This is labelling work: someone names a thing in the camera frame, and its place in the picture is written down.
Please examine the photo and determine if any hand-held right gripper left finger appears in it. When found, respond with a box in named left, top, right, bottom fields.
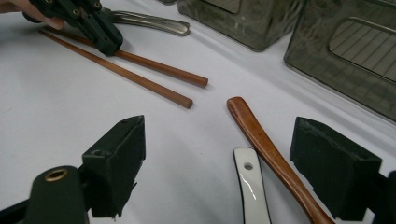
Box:
left=81, top=115, right=148, bottom=219

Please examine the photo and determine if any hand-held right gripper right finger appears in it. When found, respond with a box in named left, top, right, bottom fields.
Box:
left=289, top=116, right=383, bottom=222

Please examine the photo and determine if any steel fork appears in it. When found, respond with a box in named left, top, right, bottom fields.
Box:
left=104, top=8, right=188, bottom=27

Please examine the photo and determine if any white ceramic spoon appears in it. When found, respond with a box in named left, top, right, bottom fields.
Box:
left=233, top=147, right=273, bottom=224

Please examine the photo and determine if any white table cover sheet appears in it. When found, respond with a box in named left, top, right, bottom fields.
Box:
left=0, top=0, right=396, bottom=224

